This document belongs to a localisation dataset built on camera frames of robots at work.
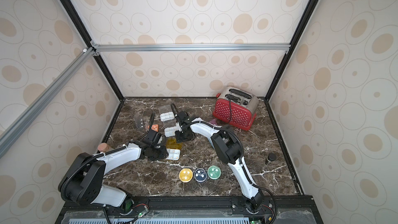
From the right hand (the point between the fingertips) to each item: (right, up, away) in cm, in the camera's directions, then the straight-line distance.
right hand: (184, 138), depth 98 cm
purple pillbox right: (+19, +11, +4) cm, 22 cm away
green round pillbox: (+18, -16, -14) cm, 28 cm away
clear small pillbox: (-32, +10, +8) cm, 34 cm away
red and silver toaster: (+32, +20, -6) cm, 38 cm away
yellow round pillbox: (+3, -17, -15) cm, 23 cm away
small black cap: (+47, -6, -18) cm, 51 cm away
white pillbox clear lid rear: (-14, +16, +12) cm, 25 cm away
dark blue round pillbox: (+10, -17, -15) cm, 25 cm away
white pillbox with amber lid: (-6, -5, -5) cm, 10 cm away
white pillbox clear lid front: (-9, +4, +2) cm, 11 cm away
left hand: (-7, -7, -9) cm, 13 cm away
